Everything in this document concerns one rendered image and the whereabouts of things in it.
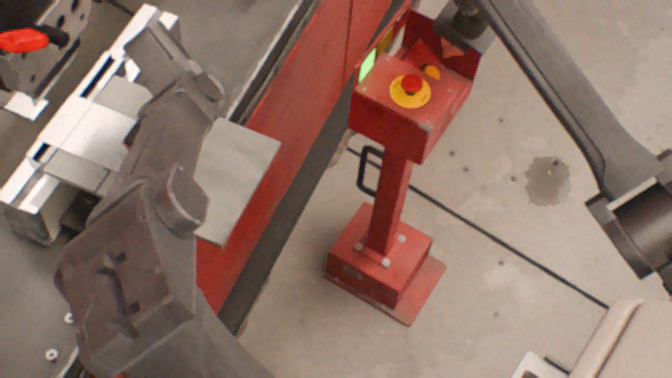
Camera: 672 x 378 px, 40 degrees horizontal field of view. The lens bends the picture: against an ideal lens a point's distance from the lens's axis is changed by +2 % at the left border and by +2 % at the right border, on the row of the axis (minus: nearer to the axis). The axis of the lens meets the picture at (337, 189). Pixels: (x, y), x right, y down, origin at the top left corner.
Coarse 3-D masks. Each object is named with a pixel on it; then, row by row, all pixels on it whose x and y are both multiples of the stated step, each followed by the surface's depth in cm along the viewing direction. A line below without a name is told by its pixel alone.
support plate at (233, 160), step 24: (120, 96) 129; (144, 96) 129; (216, 120) 128; (216, 144) 126; (240, 144) 126; (264, 144) 126; (48, 168) 122; (72, 168) 122; (96, 168) 123; (216, 168) 124; (240, 168) 124; (264, 168) 124; (96, 192) 121; (216, 192) 122; (240, 192) 122; (216, 216) 120; (240, 216) 121; (216, 240) 118
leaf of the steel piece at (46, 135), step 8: (72, 96) 128; (64, 104) 127; (72, 104) 128; (80, 104) 128; (88, 104) 128; (64, 112) 127; (72, 112) 127; (80, 112) 127; (56, 120) 126; (64, 120) 126; (72, 120) 126; (80, 120) 126; (48, 128) 125; (56, 128) 125; (64, 128) 125; (72, 128) 125; (40, 136) 124; (48, 136) 125; (56, 136) 125; (64, 136) 125; (56, 144) 124
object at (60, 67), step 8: (72, 48) 119; (64, 56) 117; (72, 56) 121; (56, 64) 116; (64, 64) 118; (56, 72) 117; (48, 80) 116; (56, 80) 120; (40, 88) 115; (48, 88) 119; (32, 96) 115; (40, 96) 117
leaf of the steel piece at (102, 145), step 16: (96, 112) 127; (112, 112) 127; (80, 128) 126; (96, 128) 126; (112, 128) 126; (128, 128) 126; (64, 144) 124; (80, 144) 124; (96, 144) 124; (112, 144) 125; (96, 160) 123; (112, 160) 123
